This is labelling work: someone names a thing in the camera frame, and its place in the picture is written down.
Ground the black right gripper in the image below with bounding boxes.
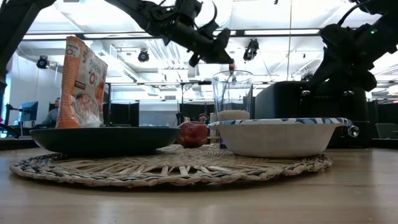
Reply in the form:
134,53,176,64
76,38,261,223
309,23,382,91

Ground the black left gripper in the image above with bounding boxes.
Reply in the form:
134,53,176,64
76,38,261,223
161,0,234,68

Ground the clear glass with white filling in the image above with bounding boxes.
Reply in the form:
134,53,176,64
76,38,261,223
212,70,254,149

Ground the blue patterned paper bowl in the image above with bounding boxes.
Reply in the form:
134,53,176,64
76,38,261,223
207,117,354,159

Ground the red apple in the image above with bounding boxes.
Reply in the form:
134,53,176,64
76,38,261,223
177,121,208,149

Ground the round woven placemat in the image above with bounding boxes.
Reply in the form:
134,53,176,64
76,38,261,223
9,143,333,189

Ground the pumpkin cereal bag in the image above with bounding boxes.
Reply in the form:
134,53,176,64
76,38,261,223
55,35,109,130

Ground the dark teal plate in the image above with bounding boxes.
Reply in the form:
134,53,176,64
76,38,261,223
29,126,181,156

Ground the black ceiling spotlight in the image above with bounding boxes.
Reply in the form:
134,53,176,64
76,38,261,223
243,38,260,62
36,55,50,70
137,49,150,63

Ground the black four-slot toaster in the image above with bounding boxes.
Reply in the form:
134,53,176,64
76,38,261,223
254,80,373,149

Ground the overhead light bar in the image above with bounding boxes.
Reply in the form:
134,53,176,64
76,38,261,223
21,27,324,41

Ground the grey chair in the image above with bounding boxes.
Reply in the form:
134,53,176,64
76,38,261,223
374,123,398,140

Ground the computer monitor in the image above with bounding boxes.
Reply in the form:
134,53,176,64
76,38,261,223
19,101,39,122

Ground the thin hanging cable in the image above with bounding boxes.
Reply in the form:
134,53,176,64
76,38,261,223
285,0,293,82

